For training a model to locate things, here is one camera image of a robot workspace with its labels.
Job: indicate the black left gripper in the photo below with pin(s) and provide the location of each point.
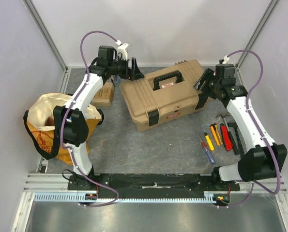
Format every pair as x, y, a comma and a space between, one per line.
134, 74

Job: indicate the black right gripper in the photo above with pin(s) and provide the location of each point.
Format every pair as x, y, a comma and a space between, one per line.
207, 80

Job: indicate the tan plastic toolbox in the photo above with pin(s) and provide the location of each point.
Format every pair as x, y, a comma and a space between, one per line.
164, 95

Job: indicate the steel claw hammer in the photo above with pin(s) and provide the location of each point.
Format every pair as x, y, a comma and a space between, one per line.
223, 115

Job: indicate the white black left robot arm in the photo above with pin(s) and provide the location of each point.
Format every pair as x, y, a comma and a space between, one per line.
71, 128

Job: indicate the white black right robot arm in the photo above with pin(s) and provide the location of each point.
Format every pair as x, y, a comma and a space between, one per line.
264, 158

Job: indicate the brown cardboard box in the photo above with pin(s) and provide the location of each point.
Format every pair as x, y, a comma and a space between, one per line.
104, 96

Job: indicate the yellow utility knife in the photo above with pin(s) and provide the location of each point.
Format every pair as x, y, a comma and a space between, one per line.
216, 134

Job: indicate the black rubber mallet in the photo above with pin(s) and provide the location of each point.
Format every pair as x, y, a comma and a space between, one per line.
236, 141

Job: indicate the red utility knife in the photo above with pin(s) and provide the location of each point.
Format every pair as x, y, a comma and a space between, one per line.
225, 136

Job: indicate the yellow canvas tote bag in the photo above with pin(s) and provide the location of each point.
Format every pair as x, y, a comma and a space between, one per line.
40, 118

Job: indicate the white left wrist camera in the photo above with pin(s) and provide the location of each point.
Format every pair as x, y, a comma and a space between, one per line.
123, 49

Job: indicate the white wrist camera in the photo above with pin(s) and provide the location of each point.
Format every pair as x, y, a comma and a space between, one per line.
123, 49
224, 60

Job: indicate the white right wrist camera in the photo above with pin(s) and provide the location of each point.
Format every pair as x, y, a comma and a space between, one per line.
224, 60

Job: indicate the yellow handle screwdriver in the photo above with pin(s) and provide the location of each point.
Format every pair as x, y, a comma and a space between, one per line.
208, 140

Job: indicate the blue red handle screwdriver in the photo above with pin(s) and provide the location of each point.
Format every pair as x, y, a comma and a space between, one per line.
206, 151

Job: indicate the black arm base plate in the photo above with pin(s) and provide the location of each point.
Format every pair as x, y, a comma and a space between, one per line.
198, 182

